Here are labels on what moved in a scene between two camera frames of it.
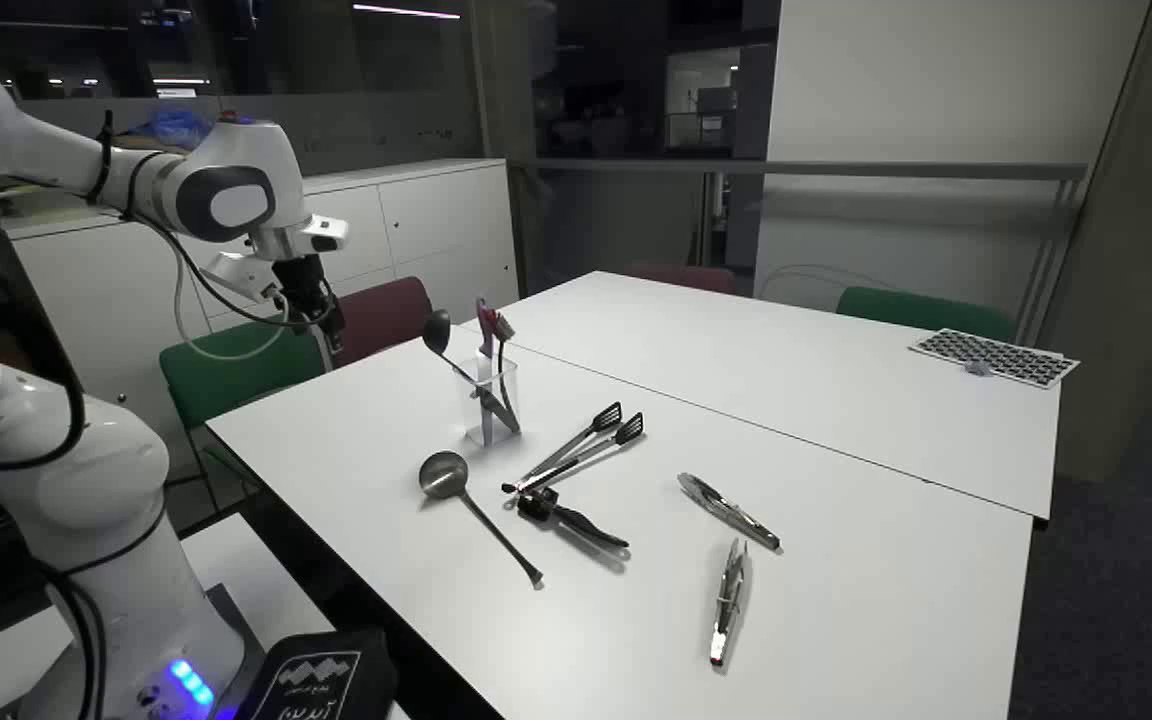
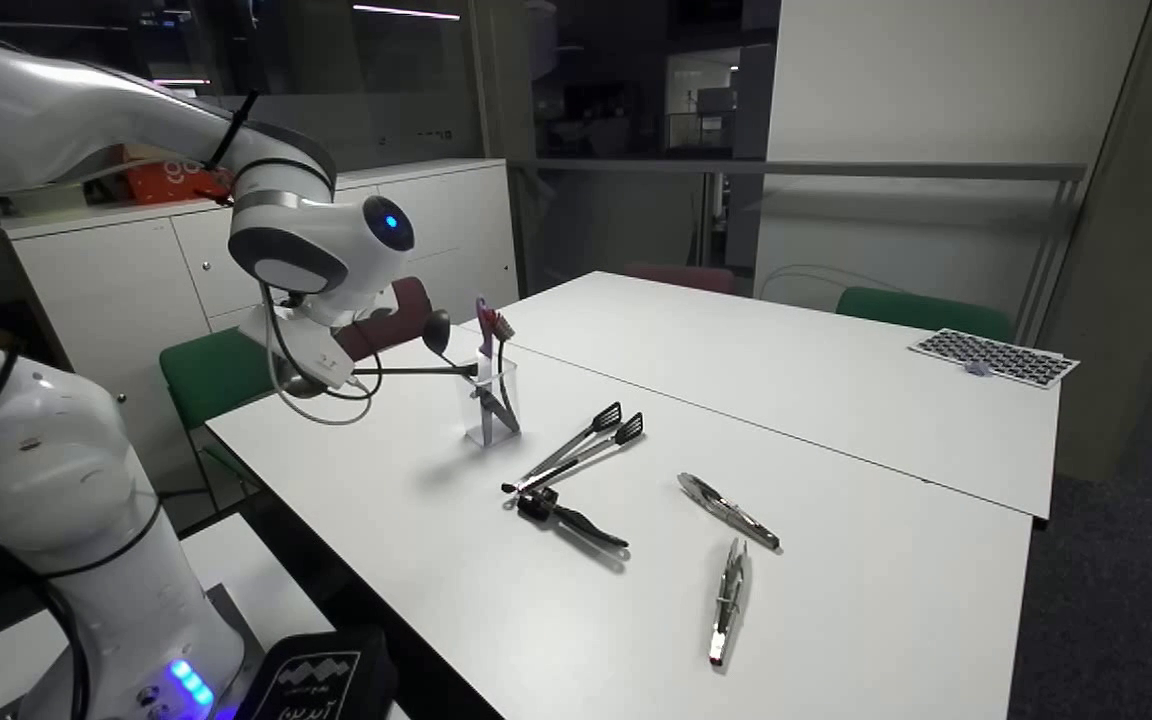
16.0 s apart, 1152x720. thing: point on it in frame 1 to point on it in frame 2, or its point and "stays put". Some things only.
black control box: (327, 676) stays put
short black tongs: (545, 506) stays put
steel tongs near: (716, 634) stays put
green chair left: (220, 370) stays put
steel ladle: (444, 478) to (442, 370)
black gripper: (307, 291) to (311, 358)
